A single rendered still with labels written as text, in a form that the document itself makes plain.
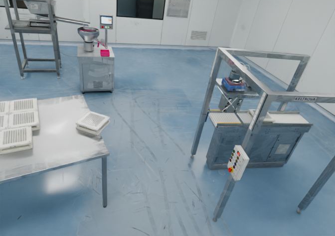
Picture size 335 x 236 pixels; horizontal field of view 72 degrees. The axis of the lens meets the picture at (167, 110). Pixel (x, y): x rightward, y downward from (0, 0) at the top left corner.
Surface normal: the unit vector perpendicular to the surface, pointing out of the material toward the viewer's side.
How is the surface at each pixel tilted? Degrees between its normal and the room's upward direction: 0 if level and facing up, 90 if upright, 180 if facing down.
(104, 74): 90
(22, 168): 0
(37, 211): 0
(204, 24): 90
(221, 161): 90
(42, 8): 91
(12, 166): 0
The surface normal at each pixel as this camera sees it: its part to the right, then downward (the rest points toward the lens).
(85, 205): 0.14, -0.83
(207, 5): 0.31, 0.55
